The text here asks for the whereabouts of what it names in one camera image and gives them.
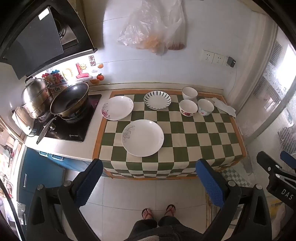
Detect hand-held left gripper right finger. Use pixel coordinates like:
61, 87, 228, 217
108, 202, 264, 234
196, 159, 271, 241

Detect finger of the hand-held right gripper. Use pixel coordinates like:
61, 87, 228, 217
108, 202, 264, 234
280, 151, 296, 168
256, 151, 284, 178

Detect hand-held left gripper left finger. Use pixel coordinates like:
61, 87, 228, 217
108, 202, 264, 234
25, 159, 104, 241

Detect white plate grey flower print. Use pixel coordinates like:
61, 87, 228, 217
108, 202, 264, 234
122, 119, 164, 157

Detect white bowl blue rim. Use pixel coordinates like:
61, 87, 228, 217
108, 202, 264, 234
197, 99, 215, 116

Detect white bowl red flower print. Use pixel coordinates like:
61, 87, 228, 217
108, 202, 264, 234
179, 100, 198, 117

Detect white plate pink flower print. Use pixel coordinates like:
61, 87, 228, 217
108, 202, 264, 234
101, 95, 134, 121

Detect white plate dark striped rim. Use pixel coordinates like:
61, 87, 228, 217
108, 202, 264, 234
143, 91, 172, 110

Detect person's right foot in sandal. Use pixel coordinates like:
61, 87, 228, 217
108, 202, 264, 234
164, 204, 176, 217

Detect person's foot in sandal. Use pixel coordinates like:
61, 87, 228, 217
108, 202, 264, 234
164, 204, 176, 217
142, 208, 154, 220

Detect blue kitchen cabinet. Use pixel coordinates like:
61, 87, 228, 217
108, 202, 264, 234
17, 147, 93, 202

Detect black glass cooktop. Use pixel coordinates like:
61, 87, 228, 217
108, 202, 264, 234
30, 94, 102, 142

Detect green checkered tablecloth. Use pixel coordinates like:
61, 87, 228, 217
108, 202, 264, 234
92, 90, 247, 180

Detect person's left foot in sandal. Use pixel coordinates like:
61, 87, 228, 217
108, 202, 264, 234
142, 208, 154, 220

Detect white paper towel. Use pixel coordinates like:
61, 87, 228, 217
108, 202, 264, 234
209, 97, 237, 118

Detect frosted glass sliding door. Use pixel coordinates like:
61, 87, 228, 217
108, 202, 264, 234
238, 23, 296, 151

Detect black wok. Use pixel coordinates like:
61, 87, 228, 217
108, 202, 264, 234
36, 82, 90, 144

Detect plain white bowl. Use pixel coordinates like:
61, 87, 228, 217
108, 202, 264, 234
182, 87, 198, 101

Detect stainless steel pot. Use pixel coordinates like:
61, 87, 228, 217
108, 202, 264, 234
21, 76, 54, 120

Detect black range hood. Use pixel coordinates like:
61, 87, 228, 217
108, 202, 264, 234
0, 0, 98, 80

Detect clear plastic bag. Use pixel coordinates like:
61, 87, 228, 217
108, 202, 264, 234
117, 0, 187, 55

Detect white wall socket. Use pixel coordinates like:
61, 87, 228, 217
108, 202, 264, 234
201, 49, 214, 63
212, 53, 225, 67

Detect colourful wall stickers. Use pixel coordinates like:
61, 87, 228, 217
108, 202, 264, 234
42, 55, 104, 93

